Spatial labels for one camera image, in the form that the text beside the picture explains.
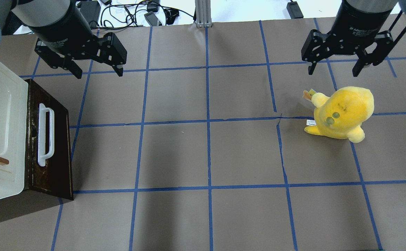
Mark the white plastic drawer cabinet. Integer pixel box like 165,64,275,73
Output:
0,62,29,199

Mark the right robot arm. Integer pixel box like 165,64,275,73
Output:
301,0,406,77

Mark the aluminium frame post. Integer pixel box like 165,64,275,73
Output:
195,0,213,28

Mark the black cable bundle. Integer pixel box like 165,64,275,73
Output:
77,0,194,30

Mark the yellow plush toy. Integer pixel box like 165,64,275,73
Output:
303,87,375,143

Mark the dark brown drawer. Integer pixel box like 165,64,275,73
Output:
24,78,74,201

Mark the black power adapter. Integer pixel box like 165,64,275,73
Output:
286,0,304,19

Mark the white drawer handle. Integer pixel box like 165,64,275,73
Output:
37,103,55,167

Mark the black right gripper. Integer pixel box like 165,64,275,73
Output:
301,0,397,77

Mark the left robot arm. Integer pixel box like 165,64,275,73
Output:
0,0,127,78

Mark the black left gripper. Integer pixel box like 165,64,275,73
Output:
11,0,127,79

